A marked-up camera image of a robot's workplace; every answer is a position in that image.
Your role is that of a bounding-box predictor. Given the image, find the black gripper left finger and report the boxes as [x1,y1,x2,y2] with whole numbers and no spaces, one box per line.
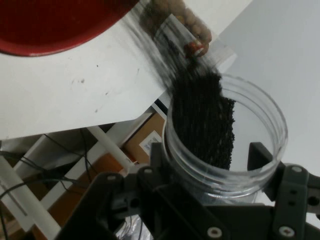
[56,142,231,240]

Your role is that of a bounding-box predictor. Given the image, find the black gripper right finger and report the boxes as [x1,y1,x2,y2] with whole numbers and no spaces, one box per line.
[248,141,320,240]

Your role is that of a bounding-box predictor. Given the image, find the clear plastic jar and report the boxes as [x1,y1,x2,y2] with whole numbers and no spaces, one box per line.
[162,72,289,203]

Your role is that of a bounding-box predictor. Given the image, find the black seeds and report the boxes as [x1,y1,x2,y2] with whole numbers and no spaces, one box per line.
[136,14,237,171]

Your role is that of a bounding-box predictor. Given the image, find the brown cardboard box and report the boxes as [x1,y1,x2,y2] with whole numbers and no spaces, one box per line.
[121,112,167,167]

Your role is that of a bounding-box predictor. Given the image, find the white slanted tube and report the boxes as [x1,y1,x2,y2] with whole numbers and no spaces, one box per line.
[88,125,138,174]

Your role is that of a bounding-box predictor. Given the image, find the white shelf unit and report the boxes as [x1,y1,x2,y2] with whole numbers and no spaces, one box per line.
[0,119,166,235]

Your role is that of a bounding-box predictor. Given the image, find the nut jar with white lid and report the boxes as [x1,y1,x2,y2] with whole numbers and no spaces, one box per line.
[139,0,213,60]

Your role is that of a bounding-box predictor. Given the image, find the red bowl with black rim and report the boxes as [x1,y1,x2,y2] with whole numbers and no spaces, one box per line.
[0,0,141,58]

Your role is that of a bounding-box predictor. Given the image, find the black hanging cable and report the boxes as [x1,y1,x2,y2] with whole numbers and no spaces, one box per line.
[0,134,101,240]

